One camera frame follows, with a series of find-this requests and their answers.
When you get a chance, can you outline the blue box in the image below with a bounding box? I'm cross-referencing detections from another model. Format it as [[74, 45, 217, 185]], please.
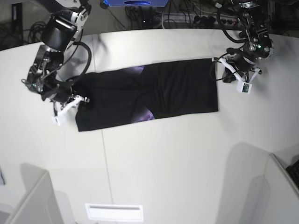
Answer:
[[103, 0, 168, 7]]

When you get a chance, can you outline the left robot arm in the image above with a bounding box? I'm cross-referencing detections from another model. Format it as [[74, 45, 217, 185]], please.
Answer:
[[212, 0, 274, 94]]

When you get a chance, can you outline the black coiled cable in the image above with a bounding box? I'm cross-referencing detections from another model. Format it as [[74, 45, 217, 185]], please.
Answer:
[[25, 21, 50, 44]]

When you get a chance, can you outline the white desk partition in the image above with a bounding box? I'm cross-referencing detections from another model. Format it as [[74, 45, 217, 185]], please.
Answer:
[[247, 153, 299, 224], [0, 163, 64, 224]]

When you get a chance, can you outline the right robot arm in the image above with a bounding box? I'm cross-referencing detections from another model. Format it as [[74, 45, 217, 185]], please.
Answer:
[[22, 0, 92, 125]]

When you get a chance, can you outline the white cable grommet plate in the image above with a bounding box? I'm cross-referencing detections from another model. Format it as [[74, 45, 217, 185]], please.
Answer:
[[85, 203, 144, 222]]

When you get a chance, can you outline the white desk partition left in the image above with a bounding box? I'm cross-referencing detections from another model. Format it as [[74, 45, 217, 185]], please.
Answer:
[[0, 163, 64, 224]]

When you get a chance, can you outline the black keyboard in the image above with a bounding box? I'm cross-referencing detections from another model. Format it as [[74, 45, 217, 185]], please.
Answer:
[[286, 160, 299, 188]]

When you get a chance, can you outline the black T-shirt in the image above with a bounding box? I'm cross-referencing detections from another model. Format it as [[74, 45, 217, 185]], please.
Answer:
[[73, 59, 218, 132]]

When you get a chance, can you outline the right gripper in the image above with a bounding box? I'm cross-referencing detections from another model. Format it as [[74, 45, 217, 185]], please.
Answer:
[[24, 65, 90, 126]]

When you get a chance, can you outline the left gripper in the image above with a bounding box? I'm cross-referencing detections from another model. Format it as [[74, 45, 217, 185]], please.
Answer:
[[212, 44, 273, 94]]

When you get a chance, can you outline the white desk partition right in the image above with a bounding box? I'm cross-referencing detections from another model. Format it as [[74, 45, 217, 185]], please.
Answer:
[[247, 153, 299, 224]]

